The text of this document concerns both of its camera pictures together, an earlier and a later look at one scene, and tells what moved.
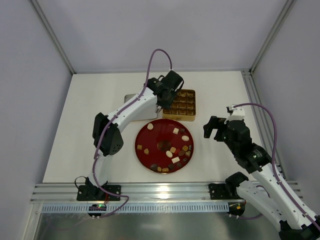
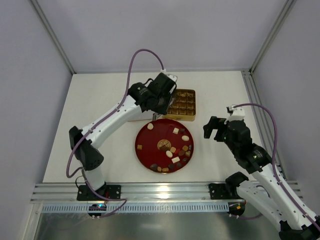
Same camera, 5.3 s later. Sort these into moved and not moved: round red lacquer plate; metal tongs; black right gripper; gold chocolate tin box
Moved: metal tongs
Not moved: gold chocolate tin box; round red lacquer plate; black right gripper
